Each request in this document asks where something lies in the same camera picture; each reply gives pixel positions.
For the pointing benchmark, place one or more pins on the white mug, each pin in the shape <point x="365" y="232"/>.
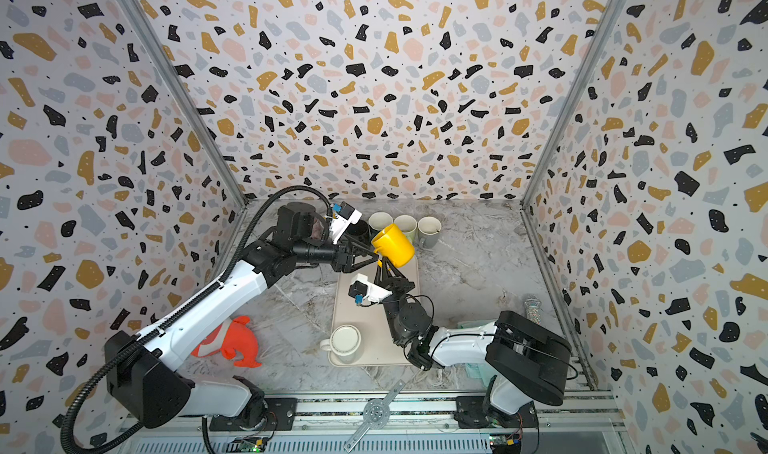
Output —
<point x="345" y="344"/>

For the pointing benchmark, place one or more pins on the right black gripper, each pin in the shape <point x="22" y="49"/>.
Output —
<point x="387" y="286"/>

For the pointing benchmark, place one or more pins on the beige plastic tray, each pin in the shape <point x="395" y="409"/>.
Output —
<point x="378" y="348"/>

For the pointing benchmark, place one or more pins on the glitter filled glass tube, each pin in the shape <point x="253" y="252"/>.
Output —
<point x="532" y="307"/>

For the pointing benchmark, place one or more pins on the light green cloth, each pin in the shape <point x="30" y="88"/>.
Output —
<point x="483" y="372"/>

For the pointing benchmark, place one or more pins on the red shark toy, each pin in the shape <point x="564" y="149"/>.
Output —
<point x="233" y="340"/>

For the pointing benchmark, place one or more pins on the metal perforated bracket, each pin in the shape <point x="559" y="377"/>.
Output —
<point x="376" y="414"/>

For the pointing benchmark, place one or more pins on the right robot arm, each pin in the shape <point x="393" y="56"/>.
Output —
<point x="532" y="363"/>

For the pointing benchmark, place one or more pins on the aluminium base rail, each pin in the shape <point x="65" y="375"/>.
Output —
<point x="408" y="422"/>

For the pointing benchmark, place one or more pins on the light green mug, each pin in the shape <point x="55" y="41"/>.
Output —
<point x="408" y="225"/>

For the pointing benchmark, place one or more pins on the yellow mug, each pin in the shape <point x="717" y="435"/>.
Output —
<point x="392" y="243"/>

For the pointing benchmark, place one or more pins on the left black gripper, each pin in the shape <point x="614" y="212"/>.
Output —
<point x="347" y="256"/>

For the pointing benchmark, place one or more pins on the black mug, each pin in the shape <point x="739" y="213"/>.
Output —
<point x="359" y="231"/>

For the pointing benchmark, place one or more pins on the grey mug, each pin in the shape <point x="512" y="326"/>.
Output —
<point x="429" y="229"/>

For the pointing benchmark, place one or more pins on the dark green mug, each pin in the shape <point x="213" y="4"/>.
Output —
<point x="379" y="221"/>

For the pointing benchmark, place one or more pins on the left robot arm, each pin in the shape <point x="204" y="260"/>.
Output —
<point x="145" y="379"/>

